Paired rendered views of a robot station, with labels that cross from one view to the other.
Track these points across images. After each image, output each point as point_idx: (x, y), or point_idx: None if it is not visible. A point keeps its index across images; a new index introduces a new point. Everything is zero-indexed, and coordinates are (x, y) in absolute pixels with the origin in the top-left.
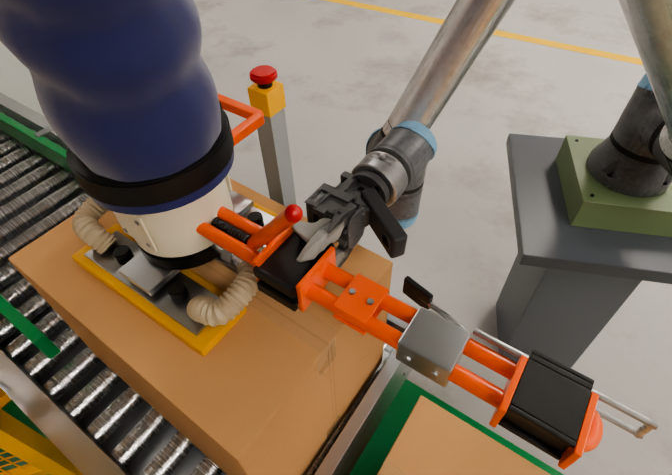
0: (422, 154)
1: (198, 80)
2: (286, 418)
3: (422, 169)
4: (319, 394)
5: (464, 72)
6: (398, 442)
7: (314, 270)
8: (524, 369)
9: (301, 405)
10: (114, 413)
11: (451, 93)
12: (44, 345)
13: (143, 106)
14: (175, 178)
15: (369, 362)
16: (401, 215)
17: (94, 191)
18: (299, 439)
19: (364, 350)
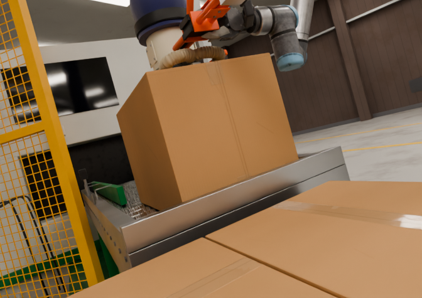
0: (282, 8)
1: None
2: (183, 86)
3: (286, 17)
4: (215, 105)
5: None
6: (299, 194)
7: (200, 10)
8: None
9: (196, 91)
10: (134, 212)
11: None
12: (120, 192)
13: None
14: (160, 9)
15: (278, 147)
16: (285, 50)
17: (137, 26)
18: (201, 133)
19: (264, 118)
